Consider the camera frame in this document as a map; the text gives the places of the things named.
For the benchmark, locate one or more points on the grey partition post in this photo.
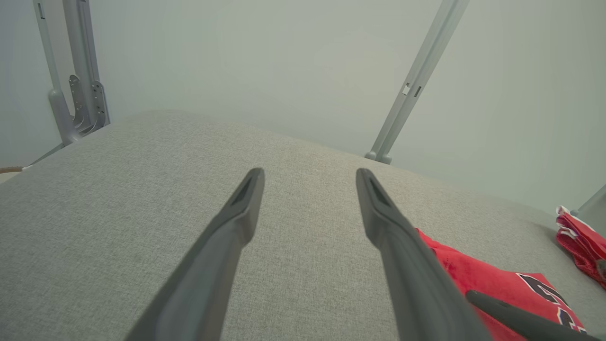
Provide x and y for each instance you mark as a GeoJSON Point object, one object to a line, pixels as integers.
{"type": "Point", "coordinates": [416, 80]}
{"type": "Point", "coordinates": [594, 210]}

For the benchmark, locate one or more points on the grey post with bracket plates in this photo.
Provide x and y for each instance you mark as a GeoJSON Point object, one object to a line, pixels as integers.
{"type": "Point", "coordinates": [83, 57]}

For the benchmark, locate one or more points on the red basketball jersey black numbers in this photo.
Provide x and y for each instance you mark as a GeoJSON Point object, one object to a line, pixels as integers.
{"type": "Point", "coordinates": [483, 279]}

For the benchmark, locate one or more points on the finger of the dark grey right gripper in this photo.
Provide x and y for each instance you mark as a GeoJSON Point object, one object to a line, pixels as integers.
{"type": "Point", "coordinates": [601, 269]}
{"type": "Point", "coordinates": [521, 319]}

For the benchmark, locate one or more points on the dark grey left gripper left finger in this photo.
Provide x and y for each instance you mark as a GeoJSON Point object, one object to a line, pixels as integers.
{"type": "Point", "coordinates": [213, 265]}

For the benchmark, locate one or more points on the red white-trimmed basketball shorts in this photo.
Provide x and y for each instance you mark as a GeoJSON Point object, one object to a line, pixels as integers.
{"type": "Point", "coordinates": [584, 241]}

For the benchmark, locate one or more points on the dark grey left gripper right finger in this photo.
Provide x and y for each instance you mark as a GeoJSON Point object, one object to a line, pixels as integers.
{"type": "Point", "coordinates": [412, 274]}

